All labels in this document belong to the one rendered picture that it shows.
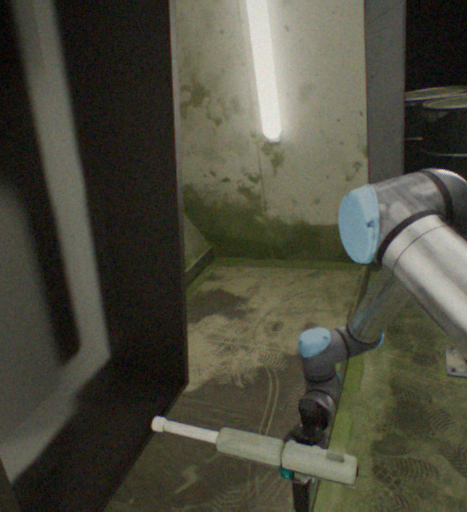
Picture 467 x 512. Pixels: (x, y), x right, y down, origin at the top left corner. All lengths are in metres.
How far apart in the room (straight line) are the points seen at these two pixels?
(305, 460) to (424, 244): 0.54
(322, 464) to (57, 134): 0.98
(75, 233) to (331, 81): 1.67
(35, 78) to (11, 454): 0.91
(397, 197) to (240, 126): 2.05
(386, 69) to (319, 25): 0.41
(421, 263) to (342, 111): 1.92
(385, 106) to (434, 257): 1.88
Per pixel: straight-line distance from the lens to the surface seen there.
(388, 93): 2.42
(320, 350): 1.12
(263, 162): 2.63
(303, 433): 1.07
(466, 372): 2.01
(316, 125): 2.50
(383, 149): 2.47
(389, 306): 0.99
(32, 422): 1.33
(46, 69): 1.14
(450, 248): 0.60
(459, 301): 0.57
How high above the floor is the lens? 1.30
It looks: 25 degrees down
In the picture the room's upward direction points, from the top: 10 degrees counter-clockwise
